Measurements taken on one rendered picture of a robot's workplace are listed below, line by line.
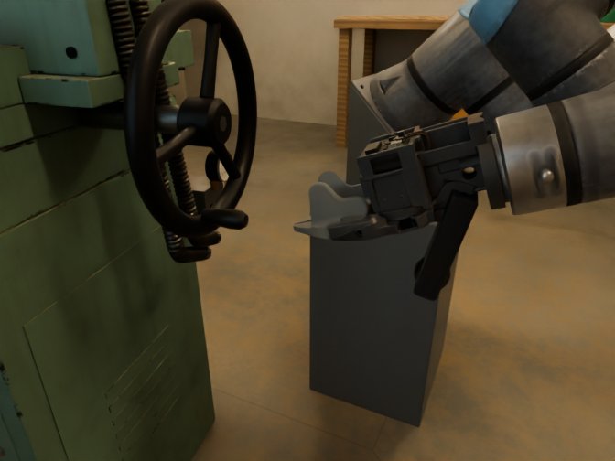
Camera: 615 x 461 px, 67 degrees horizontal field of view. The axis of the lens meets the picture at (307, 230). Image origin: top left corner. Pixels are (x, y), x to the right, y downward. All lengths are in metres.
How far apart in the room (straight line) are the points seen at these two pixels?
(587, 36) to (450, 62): 0.42
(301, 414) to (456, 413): 0.40
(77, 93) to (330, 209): 0.30
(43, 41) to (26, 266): 0.26
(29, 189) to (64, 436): 0.36
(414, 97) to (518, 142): 0.55
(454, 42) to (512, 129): 0.52
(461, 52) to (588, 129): 0.53
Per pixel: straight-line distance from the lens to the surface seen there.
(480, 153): 0.43
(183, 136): 0.55
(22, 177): 0.63
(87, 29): 0.58
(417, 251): 0.97
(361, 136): 0.98
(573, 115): 0.43
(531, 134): 0.42
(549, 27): 0.53
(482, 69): 0.92
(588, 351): 1.67
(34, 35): 0.62
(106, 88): 0.58
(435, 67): 0.94
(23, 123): 0.63
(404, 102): 0.95
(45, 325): 0.69
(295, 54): 4.15
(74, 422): 0.80
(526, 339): 1.63
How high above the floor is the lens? 0.94
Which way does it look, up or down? 26 degrees down
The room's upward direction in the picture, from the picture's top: straight up
